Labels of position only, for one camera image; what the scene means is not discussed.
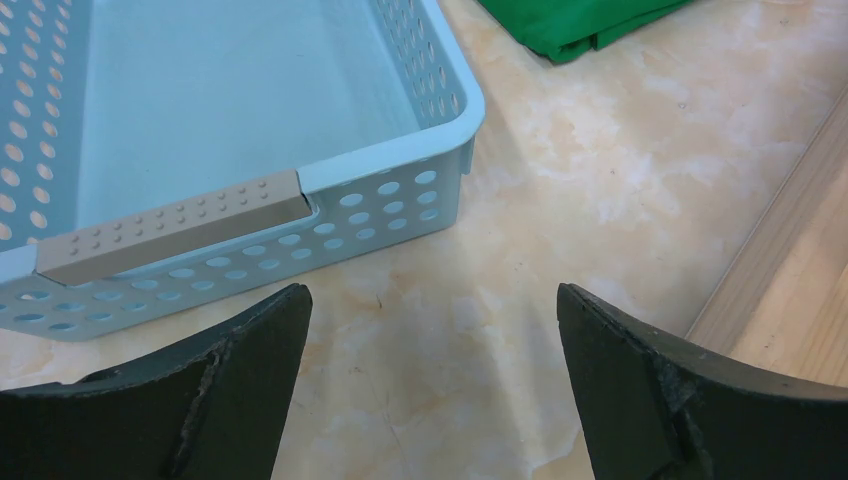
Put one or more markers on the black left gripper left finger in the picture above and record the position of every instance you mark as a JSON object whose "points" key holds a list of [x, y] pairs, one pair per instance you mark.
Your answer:
{"points": [[210, 406]]}

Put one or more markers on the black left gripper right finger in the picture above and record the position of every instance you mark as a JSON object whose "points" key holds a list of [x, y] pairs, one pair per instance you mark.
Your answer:
{"points": [[655, 406]]}

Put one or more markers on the light blue plastic basket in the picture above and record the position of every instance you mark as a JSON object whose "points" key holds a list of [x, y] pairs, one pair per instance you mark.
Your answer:
{"points": [[161, 155]]}

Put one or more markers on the green folded cloth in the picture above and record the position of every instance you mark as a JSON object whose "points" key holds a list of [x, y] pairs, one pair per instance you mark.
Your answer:
{"points": [[563, 30]]}

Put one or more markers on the wooden drying rack frame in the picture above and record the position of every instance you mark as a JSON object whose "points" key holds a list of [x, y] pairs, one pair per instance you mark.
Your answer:
{"points": [[782, 304]]}

